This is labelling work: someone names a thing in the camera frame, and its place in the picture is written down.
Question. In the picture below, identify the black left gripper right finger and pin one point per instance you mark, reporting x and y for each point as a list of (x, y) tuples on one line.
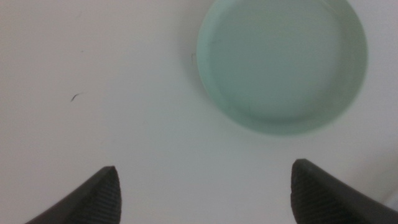
[(320, 199)]

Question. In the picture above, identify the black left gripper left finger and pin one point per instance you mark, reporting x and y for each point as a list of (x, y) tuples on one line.
[(96, 202)]

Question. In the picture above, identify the pale green shallow bowl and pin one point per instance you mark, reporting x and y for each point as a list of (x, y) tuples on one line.
[(280, 68)]

